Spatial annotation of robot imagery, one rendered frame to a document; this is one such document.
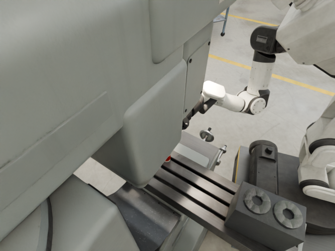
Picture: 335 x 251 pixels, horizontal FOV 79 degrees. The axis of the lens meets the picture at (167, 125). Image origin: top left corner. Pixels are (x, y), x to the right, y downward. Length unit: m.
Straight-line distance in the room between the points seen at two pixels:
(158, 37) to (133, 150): 0.19
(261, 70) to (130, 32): 0.78
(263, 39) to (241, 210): 0.65
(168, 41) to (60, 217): 0.28
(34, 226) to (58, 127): 0.12
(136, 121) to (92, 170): 1.89
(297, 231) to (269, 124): 1.96
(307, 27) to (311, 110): 2.40
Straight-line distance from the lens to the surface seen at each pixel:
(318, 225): 1.54
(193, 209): 0.96
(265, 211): 0.81
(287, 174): 1.61
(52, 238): 0.32
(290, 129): 2.76
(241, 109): 0.99
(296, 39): 0.82
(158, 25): 0.29
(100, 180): 2.11
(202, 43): 0.51
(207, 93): 0.84
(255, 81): 1.00
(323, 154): 1.17
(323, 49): 0.83
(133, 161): 0.39
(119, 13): 0.25
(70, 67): 0.22
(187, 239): 1.65
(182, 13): 0.34
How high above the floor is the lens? 1.80
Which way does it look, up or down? 49 degrees down
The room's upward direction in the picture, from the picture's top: straight up
